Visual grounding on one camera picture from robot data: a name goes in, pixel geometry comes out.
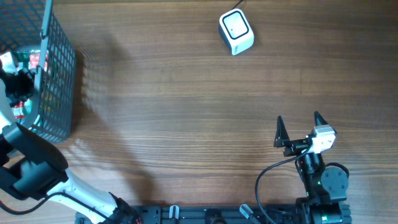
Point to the red patterned small carton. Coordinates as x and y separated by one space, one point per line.
34 59

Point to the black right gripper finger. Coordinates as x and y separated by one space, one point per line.
281 136
319 120

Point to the green sponge package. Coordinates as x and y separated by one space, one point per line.
23 59

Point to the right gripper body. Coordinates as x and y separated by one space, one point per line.
295 147

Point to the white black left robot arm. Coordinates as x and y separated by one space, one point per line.
31 167

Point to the red stick packet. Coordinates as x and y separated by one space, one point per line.
18 111

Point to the white barcode scanner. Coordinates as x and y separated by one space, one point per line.
236 32

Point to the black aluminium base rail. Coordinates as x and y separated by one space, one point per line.
285 213

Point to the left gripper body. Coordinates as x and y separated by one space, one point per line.
18 85

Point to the dark grey mesh basket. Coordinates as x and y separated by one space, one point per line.
32 25

